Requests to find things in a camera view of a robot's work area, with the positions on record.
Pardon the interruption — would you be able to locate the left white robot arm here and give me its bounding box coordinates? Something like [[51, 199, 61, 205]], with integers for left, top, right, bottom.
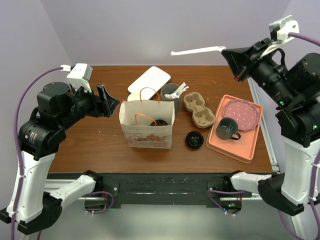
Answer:
[[0, 82, 120, 236]]

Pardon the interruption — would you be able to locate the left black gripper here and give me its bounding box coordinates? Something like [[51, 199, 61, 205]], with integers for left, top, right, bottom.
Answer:
[[59, 81, 120, 129]]

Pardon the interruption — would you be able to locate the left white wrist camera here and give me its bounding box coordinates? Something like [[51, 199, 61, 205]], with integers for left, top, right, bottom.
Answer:
[[60, 63, 93, 93]]

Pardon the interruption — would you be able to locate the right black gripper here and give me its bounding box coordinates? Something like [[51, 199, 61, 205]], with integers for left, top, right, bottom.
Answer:
[[221, 35, 297, 106]]

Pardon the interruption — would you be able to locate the stack of paper cups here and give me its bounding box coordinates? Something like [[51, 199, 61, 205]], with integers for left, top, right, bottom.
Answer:
[[127, 93, 142, 102]]

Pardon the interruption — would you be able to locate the dark green mug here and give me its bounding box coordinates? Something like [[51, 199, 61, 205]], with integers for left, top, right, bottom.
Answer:
[[215, 117, 241, 140]]

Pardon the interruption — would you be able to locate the pink dotted plate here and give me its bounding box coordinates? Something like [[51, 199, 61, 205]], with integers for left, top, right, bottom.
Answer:
[[223, 99, 262, 131]]

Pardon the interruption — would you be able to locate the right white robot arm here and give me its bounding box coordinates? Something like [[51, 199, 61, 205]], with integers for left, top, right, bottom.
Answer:
[[221, 38, 320, 216]]

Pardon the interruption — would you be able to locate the cardboard cup carrier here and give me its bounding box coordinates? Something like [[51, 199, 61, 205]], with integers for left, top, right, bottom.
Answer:
[[183, 92, 216, 129]]

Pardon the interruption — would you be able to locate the white oblong tray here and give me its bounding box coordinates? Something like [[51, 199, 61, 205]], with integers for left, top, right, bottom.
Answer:
[[127, 66, 171, 100]]

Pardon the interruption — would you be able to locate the black coffee cup lid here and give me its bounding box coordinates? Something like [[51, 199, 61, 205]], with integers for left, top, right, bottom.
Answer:
[[150, 119, 168, 127]]

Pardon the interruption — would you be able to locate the beige paper takeout bag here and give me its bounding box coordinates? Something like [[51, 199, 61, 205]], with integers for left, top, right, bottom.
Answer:
[[119, 95, 175, 149]]

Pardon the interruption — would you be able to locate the white sugar stick packet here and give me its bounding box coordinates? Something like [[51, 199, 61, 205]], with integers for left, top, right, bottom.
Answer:
[[170, 46, 226, 56]]

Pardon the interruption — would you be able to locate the salmon pink tray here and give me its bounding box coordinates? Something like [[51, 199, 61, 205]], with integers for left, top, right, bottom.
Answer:
[[206, 94, 263, 164]]

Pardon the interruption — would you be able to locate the grey cylindrical holder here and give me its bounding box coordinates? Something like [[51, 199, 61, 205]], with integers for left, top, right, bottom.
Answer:
[[160, 83, 180, 114]]

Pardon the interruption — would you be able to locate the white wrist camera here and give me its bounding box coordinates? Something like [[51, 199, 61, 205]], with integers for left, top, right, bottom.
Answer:
[[269, 15, 300, 50], [60, 63, 93, 93]]

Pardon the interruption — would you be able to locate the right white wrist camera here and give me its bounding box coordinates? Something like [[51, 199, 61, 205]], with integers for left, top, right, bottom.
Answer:
[[269, 15, 300, 50]]

